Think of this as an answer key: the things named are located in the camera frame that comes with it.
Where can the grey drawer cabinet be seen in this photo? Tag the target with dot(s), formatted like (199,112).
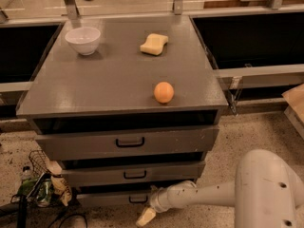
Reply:
(113,88)

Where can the metal bracket left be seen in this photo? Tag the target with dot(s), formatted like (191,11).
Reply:
(71,9)

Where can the wooden board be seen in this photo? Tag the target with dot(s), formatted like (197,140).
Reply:
(210,4)

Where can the orange fruit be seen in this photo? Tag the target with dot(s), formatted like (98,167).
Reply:
(163,92)

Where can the clear plastic bottle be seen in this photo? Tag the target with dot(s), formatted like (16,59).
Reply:
(26,174)

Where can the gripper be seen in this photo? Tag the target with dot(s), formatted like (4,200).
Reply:
(159,199)

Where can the grey top drawer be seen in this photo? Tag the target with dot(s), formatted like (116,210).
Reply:
(129,143)

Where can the brown cardboard box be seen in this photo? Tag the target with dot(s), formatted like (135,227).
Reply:
(295,109)

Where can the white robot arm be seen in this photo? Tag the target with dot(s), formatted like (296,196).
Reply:
(265,193)

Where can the black wire basket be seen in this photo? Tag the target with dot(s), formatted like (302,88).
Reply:
(38,159)

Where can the grey drawer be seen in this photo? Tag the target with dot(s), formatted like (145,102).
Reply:
(124,174)
(129,143)
(119,194)

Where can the green snack bag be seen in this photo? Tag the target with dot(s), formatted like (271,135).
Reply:
(37,190)

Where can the yellow sponge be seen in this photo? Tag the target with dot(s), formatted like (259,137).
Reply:
(154,44)

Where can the white ceramic bowl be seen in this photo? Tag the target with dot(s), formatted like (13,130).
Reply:
(84,40)

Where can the grey middle drawer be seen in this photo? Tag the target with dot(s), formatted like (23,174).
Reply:
(124,174)

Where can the grey bottom drawer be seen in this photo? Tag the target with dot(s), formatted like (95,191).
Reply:
(119,194)

